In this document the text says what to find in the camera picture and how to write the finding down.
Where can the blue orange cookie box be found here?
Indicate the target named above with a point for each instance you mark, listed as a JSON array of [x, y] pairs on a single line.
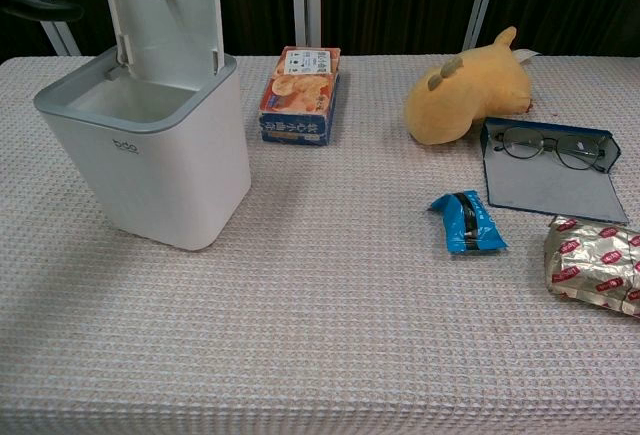
[[299, 100]]

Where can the white trash bin lid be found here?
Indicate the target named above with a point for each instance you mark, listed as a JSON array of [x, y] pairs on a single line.
[[165, 175]]

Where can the silver foil snack package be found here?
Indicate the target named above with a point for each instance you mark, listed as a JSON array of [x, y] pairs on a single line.
[[595, 265]]

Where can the white metal frame post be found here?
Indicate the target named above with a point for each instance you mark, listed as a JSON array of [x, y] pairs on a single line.
[[306, 0], [52, 5], [481, 0]]

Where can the dark curtain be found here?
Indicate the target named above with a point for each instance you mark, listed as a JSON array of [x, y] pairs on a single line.
[[400, 0]]

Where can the blue glasses case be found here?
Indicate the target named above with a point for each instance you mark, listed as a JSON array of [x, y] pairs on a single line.
[[550, 182]]

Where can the white plastic bin lid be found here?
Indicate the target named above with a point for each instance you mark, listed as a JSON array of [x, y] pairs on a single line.
[[165, 20]]

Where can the blue snack wrapper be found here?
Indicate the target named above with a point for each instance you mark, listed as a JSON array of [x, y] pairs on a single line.
[[467, 225]]

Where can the black framed eyeglasses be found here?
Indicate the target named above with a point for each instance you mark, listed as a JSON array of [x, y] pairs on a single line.
[[550, 147]]

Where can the pink waffle tablecloth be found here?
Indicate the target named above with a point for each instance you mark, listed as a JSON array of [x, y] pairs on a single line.
[[320, 305]]

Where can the yellow plush toy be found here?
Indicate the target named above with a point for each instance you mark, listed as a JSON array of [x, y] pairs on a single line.
[[465, 95]]

